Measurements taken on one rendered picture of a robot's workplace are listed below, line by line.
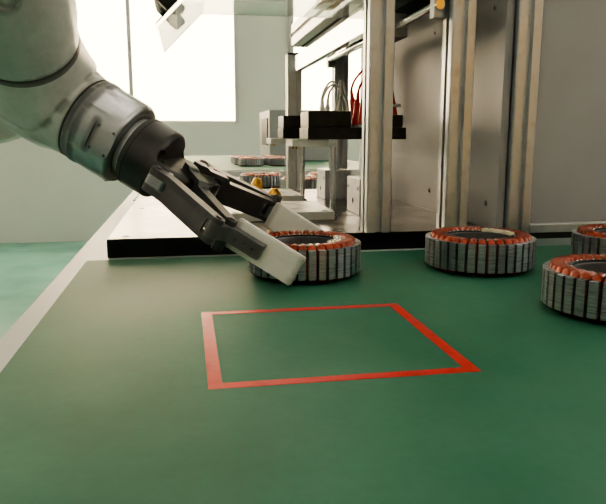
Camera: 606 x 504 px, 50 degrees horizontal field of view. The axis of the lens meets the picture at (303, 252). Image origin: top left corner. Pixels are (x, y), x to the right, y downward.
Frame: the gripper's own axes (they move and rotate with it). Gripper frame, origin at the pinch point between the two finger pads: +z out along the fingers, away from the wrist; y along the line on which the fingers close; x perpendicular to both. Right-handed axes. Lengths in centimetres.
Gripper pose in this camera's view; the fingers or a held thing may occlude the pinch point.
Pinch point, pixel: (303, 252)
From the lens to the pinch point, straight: 65.4
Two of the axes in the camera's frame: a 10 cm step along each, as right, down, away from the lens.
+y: -2.0, 1.8, -9.6
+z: 8.5, 5.2, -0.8
